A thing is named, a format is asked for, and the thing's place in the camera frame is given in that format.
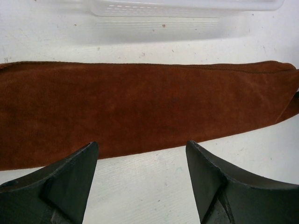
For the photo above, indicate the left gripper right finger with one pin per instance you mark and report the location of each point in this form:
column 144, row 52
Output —
column 227, row 194

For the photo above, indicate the brown towel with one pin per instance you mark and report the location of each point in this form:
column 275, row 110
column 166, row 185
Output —
column 50, row 109

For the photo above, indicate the white perforated plastic basket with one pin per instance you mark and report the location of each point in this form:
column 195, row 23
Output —
column 180, row 8

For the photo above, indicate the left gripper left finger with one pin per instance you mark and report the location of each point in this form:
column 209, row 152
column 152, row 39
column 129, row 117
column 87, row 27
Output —
column 54, row 194

